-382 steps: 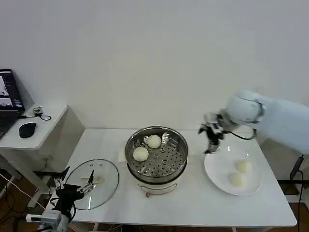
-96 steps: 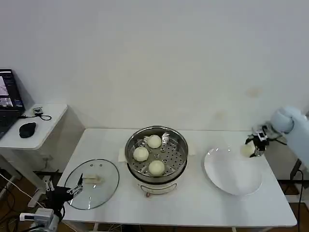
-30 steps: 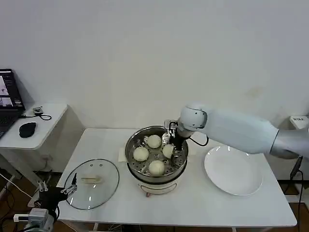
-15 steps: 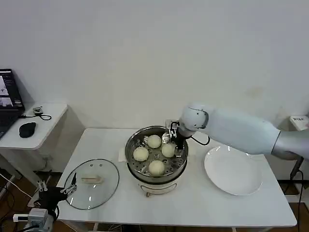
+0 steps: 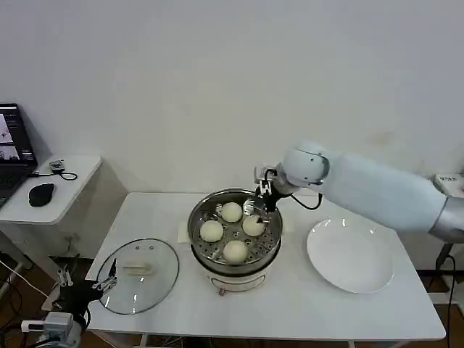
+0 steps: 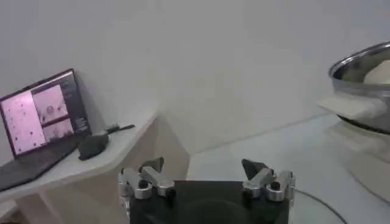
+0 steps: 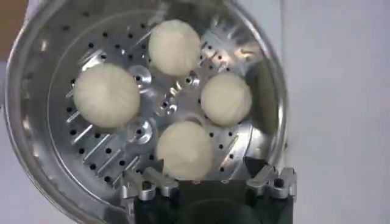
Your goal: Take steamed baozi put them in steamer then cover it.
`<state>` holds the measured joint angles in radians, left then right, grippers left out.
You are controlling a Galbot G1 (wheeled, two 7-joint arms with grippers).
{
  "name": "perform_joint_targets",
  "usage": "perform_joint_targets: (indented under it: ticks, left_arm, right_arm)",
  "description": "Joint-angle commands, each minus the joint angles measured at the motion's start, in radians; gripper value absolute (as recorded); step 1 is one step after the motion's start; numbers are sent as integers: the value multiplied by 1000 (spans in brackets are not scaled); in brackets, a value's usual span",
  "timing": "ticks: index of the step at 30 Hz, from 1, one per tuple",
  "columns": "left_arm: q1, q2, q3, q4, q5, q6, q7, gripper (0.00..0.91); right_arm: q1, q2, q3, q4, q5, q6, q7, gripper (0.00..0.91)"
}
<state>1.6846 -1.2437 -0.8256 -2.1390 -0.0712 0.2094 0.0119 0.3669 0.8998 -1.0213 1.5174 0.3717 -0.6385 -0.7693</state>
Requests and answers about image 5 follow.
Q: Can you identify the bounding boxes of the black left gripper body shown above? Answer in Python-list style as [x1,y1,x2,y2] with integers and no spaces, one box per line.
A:
[54,281,99,315]

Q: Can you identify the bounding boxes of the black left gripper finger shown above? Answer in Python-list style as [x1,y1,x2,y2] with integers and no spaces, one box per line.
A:
[92,258,119,291]
[57,264,73,288]

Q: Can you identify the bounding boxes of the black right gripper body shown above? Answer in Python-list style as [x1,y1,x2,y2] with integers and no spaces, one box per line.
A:
[256,179,289,214]

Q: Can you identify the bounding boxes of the white steamed bun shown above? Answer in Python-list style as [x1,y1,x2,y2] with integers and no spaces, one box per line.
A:
[220,202,243,223]
[241,215,266,237]
[223,239,249,263]
[199,220,225,243]

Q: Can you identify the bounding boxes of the round glass lid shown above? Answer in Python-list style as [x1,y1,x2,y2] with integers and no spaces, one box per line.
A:
[96,238,181,315]

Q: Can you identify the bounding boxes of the steel perforated steamer basket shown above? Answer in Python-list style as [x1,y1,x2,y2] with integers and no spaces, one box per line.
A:
[187,188,283,276]

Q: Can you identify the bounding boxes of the white electric cooking pot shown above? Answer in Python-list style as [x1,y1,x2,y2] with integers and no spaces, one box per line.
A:
[176,213,295,297]

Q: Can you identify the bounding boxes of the white side table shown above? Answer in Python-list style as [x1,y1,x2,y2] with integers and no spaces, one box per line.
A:
[0,154,103,312]

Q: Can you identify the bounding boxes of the black computer mouse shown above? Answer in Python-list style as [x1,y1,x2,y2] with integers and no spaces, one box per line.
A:
[28,183,55,207]

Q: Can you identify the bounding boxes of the white round plate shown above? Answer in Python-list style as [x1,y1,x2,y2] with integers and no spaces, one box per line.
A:
[307,217,395,294]

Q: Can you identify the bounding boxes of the black laptop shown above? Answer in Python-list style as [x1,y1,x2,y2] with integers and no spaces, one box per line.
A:
[0,103,39,207]

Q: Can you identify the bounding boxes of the white table with label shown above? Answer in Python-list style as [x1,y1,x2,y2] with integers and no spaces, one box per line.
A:
[434,173,464,199]

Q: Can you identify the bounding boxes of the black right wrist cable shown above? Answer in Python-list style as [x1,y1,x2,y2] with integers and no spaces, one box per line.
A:
[289,191,324,212]

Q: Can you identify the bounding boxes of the white floor cable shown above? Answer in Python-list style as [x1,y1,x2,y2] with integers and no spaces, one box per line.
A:
[0,259,50,297]

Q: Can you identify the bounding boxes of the thin black device cable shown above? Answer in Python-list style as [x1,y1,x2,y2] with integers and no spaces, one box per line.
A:
[28,168,78,182]

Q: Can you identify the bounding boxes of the black hanging cable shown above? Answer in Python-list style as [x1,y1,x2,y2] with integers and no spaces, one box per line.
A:
[434,242,458,348]

